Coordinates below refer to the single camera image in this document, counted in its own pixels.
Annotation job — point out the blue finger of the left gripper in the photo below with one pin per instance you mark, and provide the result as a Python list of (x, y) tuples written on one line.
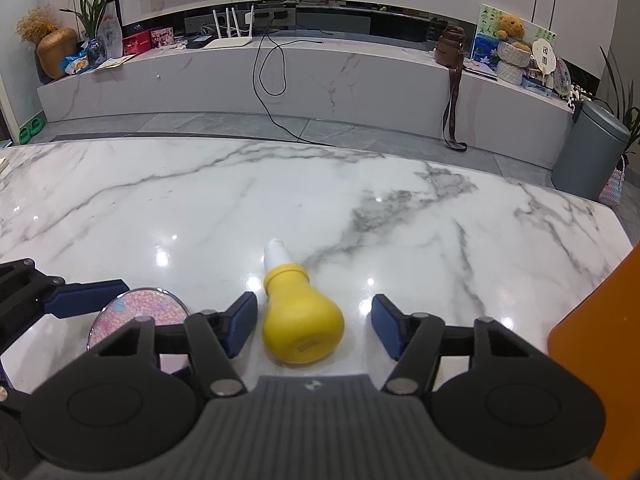
[(70, 300)]

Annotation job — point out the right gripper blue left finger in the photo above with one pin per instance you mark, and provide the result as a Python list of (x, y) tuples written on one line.
[(214, 340)]

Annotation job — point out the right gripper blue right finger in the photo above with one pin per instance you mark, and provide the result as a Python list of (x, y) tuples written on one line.
[(412, 341)]

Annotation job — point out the pink round compact mirror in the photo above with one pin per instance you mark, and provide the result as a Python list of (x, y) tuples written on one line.
[(162, 306)]

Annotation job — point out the yellow bulb squeeze bottle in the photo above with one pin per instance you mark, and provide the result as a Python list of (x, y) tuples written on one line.
[(301, 325)]

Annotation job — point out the orange cardboard storage box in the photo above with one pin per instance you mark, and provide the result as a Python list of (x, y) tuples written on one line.
[(598, 342)]

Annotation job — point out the woven pastel basket bag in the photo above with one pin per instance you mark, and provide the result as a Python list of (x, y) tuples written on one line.
[(611, 194)]

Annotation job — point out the white marble tv console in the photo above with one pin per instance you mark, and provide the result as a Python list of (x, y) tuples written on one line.
[(372, 85)]

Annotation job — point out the red gift box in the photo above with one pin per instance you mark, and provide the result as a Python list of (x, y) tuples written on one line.
[(137, 43)]

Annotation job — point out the grey pedal trash bin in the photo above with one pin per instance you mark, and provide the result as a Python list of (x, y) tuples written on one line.
[(590, 152)]

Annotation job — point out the gold vase with dried flowers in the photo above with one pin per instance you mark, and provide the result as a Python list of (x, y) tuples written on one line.
[(52, 43)]

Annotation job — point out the left potted grass plant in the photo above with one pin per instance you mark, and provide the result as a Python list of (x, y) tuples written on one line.
[(90, 14)]

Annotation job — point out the white wifi router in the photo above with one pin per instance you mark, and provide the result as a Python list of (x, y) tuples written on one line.
[(232, 30)]

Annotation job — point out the green illustrated poster board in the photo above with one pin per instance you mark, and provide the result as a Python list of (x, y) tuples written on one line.
[(495, 25)]

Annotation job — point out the round paper fan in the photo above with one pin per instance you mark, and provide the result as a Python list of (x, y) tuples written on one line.
[(544, 59)]

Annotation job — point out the long-leaf potted plant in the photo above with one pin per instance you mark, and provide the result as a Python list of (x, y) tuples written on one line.
[(618, 96)]

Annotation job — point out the teddy bear plush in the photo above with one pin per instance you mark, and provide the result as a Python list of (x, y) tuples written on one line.
[(511, 29)]

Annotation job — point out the brown leather camera bag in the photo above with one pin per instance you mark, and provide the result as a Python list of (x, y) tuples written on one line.
[(449, 49)]

